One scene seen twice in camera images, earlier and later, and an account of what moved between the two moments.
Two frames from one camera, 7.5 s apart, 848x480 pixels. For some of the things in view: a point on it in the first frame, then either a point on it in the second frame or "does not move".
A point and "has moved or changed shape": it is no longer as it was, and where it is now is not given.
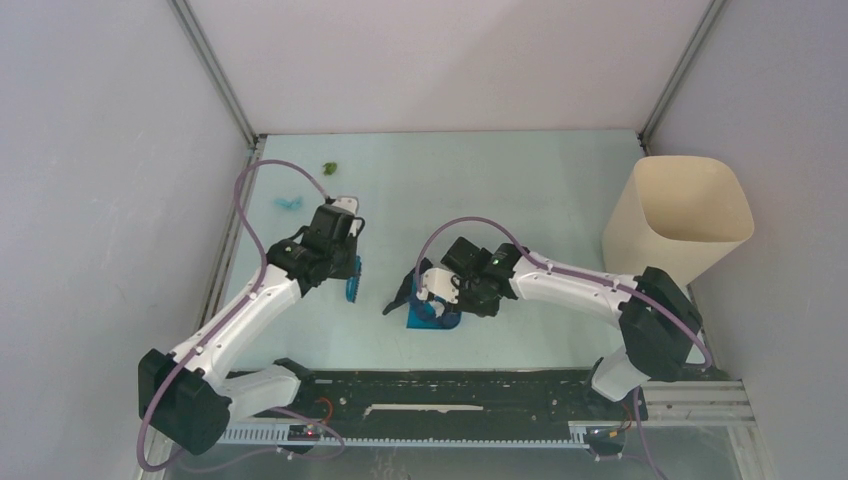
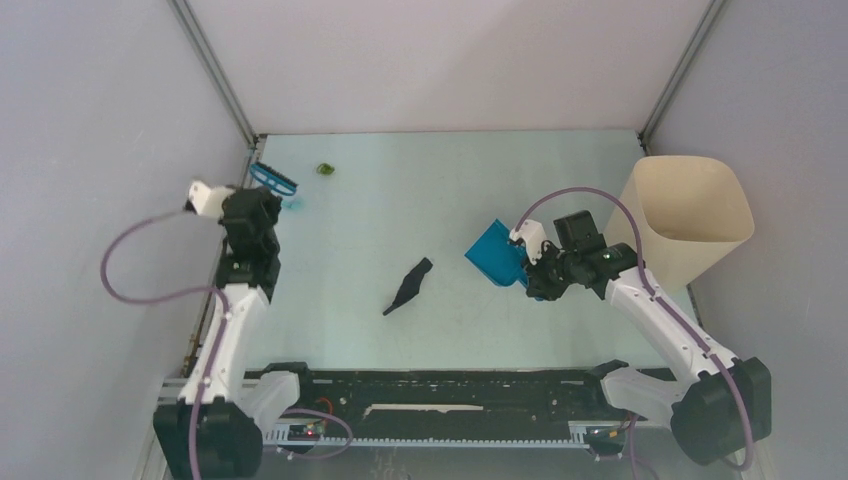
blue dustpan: (431, 315) has moved or changed shape
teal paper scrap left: (289, 203) does not move
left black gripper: (349, 268) to (272, 203)
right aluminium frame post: (680, 73) does not move
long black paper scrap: (405, 288) does not move
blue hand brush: (352, 282) to (273, 179)
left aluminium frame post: (192, 28) does not move
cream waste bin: (684, 214) does not move
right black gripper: (490, 309) to (537, 286)
